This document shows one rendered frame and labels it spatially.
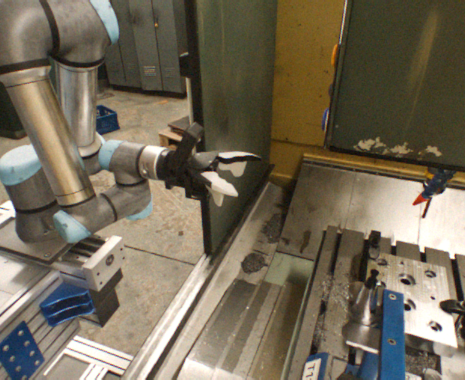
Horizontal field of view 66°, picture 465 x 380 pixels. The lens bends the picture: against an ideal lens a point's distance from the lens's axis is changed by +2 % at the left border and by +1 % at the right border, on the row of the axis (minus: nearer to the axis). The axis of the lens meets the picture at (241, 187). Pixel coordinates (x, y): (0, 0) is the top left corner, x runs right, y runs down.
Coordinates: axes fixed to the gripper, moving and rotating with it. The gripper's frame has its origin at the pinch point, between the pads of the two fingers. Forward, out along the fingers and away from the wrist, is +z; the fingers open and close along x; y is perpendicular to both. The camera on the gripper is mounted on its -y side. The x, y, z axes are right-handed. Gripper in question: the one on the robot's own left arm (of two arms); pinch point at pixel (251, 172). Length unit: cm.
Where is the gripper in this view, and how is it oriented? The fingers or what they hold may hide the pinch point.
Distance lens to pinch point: 72.0
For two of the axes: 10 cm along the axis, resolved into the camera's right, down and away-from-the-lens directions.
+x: -3.3, 5.2, -7.9
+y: 0.0, 8.4, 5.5
